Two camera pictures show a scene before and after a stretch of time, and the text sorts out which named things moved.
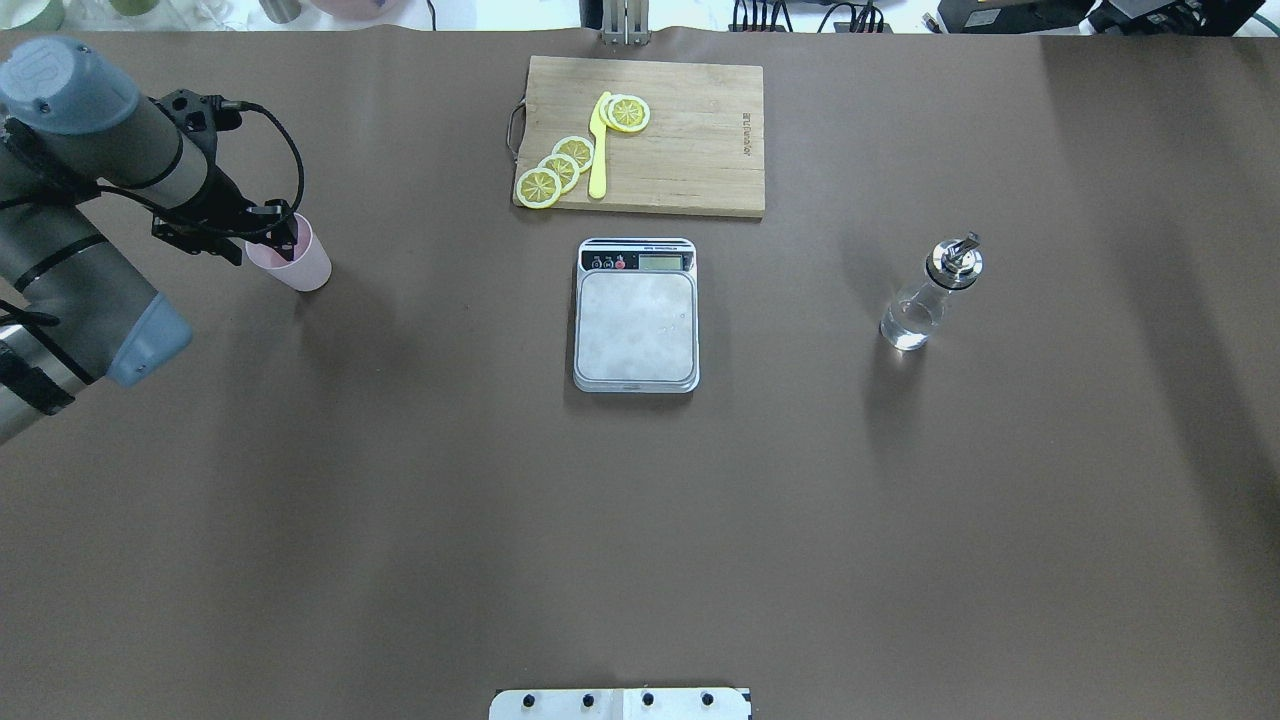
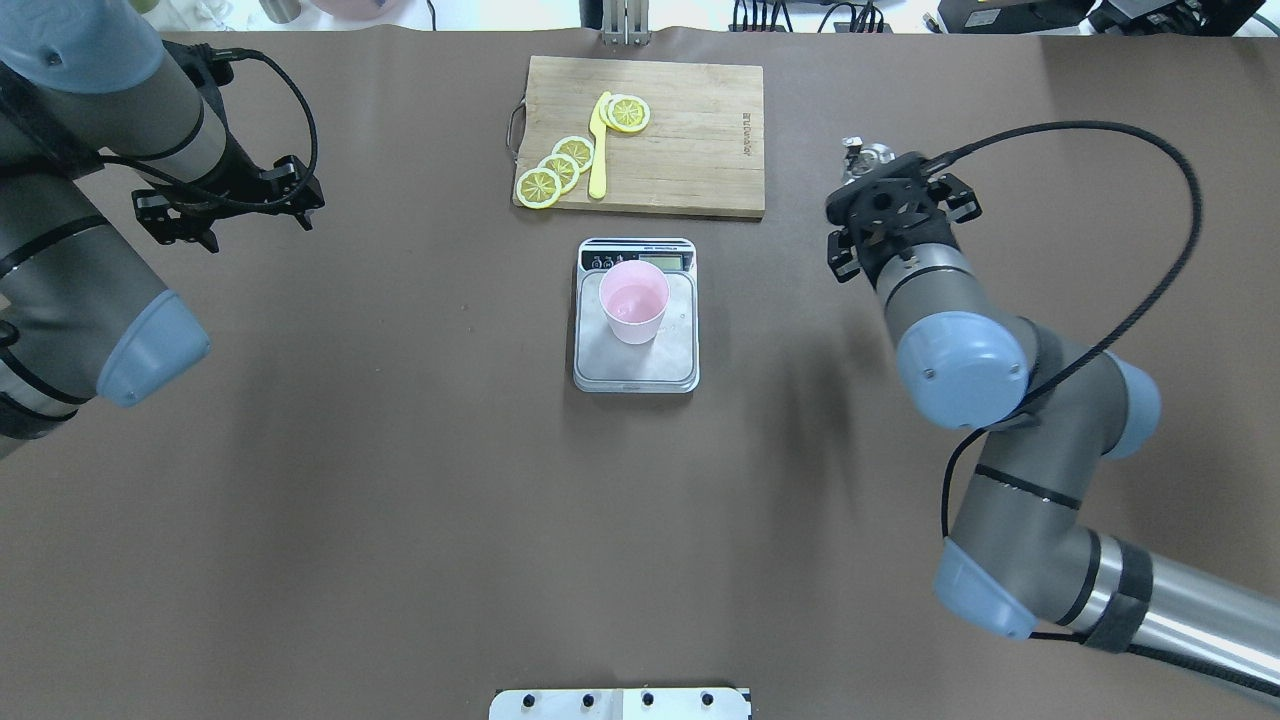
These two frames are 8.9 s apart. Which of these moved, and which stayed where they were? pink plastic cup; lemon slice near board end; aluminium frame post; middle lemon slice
Moved: pink plastic cup
Stayed: middle lemon slice; aluminium frame post; lemon slice near board end
